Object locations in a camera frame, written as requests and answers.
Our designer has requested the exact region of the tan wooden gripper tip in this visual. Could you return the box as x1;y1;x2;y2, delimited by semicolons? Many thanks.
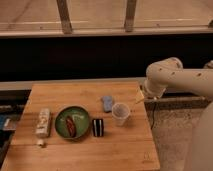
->
135;91;144;103

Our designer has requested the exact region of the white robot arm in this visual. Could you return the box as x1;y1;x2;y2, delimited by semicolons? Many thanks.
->
135;57;213;171

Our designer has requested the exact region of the black white striped eraser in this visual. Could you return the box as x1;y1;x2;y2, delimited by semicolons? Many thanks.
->
92;119;104;137

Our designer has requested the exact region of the clear plastic cup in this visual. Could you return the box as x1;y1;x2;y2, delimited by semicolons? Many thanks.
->
112;103;130;126

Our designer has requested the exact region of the blue sponge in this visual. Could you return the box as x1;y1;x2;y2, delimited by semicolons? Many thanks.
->
101;96;114;113

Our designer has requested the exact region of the green bowl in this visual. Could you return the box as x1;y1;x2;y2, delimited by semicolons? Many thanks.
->
55;106;90;141

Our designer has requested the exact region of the red brown food item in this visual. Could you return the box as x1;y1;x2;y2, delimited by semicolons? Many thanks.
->
66;116;76;137

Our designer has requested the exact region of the white squeeze bottle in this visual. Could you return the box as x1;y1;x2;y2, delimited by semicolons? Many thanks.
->
35;108;51;147

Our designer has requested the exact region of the right metal window post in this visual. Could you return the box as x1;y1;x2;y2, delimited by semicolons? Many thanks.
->
124;0;137;32

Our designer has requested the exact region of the metal window post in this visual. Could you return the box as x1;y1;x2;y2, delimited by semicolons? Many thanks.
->
56;0;72;34
124;0;137;32

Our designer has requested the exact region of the left metal window post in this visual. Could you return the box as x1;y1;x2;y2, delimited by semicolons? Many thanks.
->
56;0;72;34

